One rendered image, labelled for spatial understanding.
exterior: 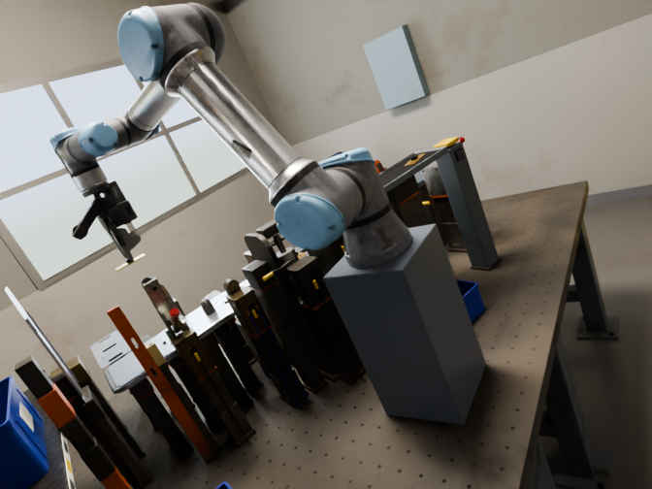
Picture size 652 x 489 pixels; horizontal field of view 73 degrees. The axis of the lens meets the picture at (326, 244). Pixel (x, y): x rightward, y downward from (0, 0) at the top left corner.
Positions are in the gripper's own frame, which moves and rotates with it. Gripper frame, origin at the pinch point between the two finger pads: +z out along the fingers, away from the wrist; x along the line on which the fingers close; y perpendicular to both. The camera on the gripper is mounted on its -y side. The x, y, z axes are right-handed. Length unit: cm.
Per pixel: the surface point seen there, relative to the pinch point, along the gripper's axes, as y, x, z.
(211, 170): 114, 217, 0
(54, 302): -25, 169, 27
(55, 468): -35, -34, 24
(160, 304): -1.0, -16.5, 11.8
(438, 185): 102, -19, 27
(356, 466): 12, -55, 57
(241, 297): 16.0, -23.1, 19.7
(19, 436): -36, -33, 15
